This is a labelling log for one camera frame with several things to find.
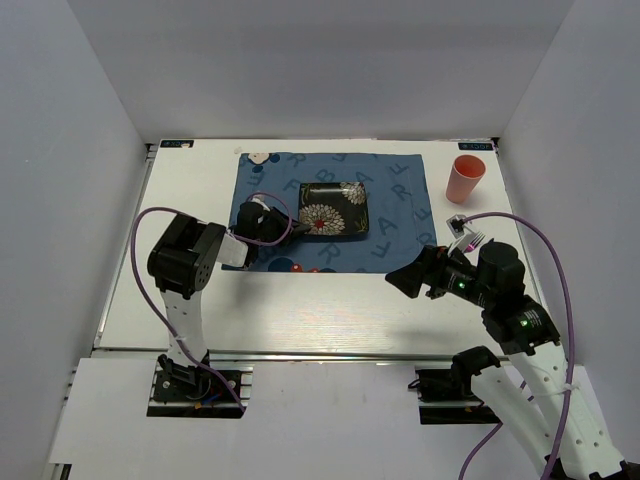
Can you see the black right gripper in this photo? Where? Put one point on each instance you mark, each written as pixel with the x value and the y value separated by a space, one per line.
pixel 428 268

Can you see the left blue table label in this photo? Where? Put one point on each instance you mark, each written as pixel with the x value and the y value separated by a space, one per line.
pixel 176 143

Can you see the black floral square plate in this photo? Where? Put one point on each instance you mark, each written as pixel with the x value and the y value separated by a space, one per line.
pixel 334 209

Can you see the blue table label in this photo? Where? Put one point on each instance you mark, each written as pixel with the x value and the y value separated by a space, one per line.
pixel 176 143
pixel 475 146

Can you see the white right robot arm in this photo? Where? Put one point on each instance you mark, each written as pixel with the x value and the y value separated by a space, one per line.
pixel 553 424

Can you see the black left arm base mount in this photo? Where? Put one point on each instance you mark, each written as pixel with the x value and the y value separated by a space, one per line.
pixel 192 392

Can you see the blue cartoon print cloth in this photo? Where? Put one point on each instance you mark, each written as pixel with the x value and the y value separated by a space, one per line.
pixel 400 213

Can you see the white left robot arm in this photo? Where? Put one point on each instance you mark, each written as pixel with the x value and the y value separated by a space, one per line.
pixel 182 262

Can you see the right blue table label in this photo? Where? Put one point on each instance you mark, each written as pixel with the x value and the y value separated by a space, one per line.
pixel 475 146

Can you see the pink plastic cup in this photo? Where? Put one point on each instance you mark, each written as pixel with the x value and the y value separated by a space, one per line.
pixel 466 172

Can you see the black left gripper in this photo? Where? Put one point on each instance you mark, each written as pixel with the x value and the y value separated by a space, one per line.
pixel 284 223

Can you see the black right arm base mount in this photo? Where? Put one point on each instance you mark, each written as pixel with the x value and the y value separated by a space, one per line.
pixel 441 402

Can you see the silver fork pink band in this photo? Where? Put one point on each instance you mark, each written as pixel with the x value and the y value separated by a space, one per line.
pixel 475 242

